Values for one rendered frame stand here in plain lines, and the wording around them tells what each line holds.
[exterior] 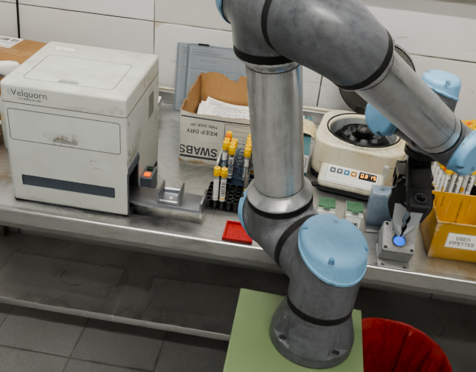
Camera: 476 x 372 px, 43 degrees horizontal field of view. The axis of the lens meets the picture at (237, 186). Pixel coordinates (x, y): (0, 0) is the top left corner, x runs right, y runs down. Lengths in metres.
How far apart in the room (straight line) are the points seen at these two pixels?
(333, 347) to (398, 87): 0.47
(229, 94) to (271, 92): 0.96
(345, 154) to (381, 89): 0.76
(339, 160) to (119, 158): 0.58
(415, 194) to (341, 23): 0.54
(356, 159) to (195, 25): 0.64
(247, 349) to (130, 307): 1.04
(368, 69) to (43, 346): 1.82
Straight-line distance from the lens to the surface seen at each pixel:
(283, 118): 0.93
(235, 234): 1.40
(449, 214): 1.56
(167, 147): 1.73
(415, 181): 1.24
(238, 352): 1.09
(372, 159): 1.59
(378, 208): 1.47
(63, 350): 2.35
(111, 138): 1.35
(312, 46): 0.77
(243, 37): 0.86
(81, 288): 2.18
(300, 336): 1.07
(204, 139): 1.63
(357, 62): 0.78
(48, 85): 1.36
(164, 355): 2.31
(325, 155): 1.61
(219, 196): 1.48
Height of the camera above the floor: 1.71
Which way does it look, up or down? 32 degrees down
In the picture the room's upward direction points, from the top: 6 degrees clockwise
